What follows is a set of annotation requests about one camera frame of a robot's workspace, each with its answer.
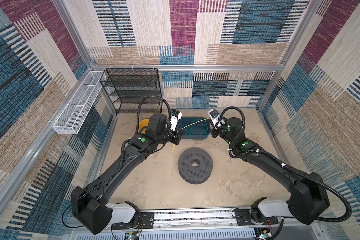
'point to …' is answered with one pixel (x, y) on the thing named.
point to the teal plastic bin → (184, 119)
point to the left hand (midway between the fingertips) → (184, 128)
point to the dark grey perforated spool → (195, 165)
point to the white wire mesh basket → (74, 114)
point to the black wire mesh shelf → (127, 87)
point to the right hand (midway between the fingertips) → (212, 119)
